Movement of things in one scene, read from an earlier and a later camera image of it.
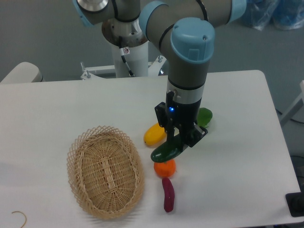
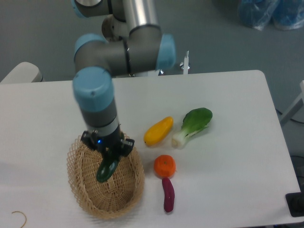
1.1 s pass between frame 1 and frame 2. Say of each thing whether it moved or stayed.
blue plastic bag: stayed
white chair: stayed
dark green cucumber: moved
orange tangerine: stayed
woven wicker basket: stayed
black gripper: moved
